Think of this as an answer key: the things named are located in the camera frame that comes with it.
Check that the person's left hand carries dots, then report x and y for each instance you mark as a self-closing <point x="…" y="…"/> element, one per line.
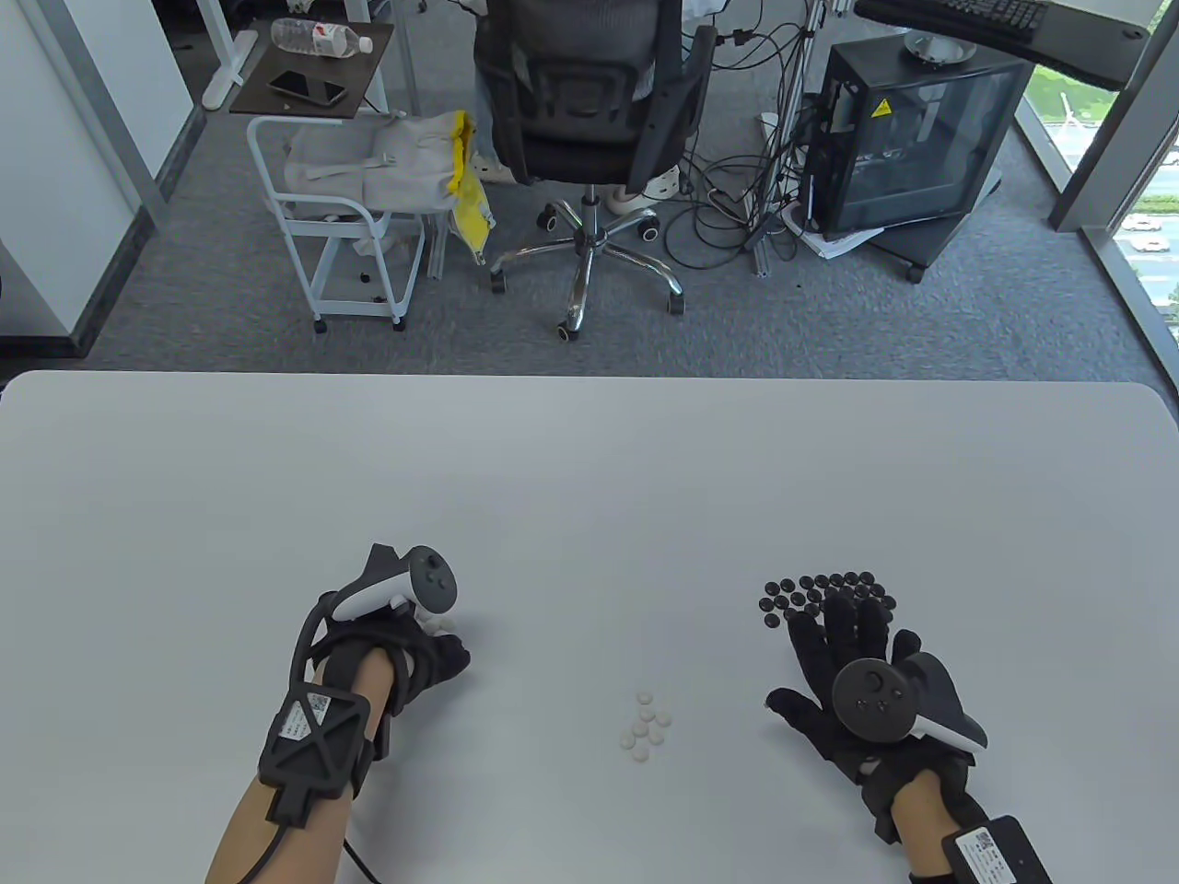
<point x="433" y="658"/>

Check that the person's right hand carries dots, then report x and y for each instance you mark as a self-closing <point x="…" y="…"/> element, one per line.
<point x="843" y="640"/>

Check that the cluster of white go stones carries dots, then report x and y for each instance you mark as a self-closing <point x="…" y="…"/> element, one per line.
<point x="449" y="628"/>

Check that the cluster of black go stones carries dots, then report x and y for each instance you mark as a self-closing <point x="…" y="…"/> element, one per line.
<point x="852" y="589"/>

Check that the pile of mixed go stones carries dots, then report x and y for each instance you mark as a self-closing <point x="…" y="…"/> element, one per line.
<point x="638" y="755"/>

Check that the person's right forearm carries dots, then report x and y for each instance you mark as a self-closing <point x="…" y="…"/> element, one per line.
<point x="926" y="815"/>

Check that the black and white VR controller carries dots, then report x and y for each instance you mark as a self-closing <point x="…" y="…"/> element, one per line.
<point x="433" y="580"/>
<point x="870" y="704"/>

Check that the black cross-braced wrist module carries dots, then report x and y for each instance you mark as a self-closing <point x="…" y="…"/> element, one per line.
<point x="313" y="737"/>

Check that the black labelled wrist box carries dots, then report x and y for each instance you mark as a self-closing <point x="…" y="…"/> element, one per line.
<point x="999" y="852"/>

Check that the white papers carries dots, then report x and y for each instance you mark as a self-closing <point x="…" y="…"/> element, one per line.
<point x="834" y="247"/>

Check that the dark rolling computer stand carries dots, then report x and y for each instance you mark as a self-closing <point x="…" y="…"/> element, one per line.
<point x="921" y="244"/>

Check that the yellow plastic bag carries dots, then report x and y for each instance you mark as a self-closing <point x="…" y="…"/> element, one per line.
<point x="470" y="203"/>

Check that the white metal cart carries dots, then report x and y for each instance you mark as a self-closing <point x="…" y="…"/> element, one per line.
<point x="313" y="214"/>

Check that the grey fabric bag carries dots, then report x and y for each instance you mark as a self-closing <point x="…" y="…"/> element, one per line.
<point x="396" y="166"/>

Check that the black computer tower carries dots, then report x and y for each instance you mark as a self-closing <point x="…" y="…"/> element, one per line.
<point x="921" y="138"/>

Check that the white power strip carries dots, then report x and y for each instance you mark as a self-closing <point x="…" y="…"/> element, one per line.
<point x="767" y="120"/>

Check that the black mesh office chair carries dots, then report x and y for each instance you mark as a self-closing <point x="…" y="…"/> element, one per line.
<point x="589" y="138"/>

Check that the brown side table top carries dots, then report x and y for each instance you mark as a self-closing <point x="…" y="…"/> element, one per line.
<point x="368" y="83"/>

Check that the black smartphone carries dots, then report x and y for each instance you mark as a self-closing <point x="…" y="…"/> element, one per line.
<point x="309" y="87"/>

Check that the silver bowl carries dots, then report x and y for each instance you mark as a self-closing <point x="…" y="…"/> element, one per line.
<point x="939" y="48"/>

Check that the white desk leg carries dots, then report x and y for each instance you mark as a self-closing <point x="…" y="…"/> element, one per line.
<point x="226" y="78"/>

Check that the clear plastic water bottle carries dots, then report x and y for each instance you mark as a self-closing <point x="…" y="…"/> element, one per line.
<point x="313" y="37"/>

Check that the black keyboard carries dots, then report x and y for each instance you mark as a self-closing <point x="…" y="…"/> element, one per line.
<point x="976" y="14"/>

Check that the aluminium frame post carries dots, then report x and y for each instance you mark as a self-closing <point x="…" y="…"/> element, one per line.
<point x="814" y="11"/>

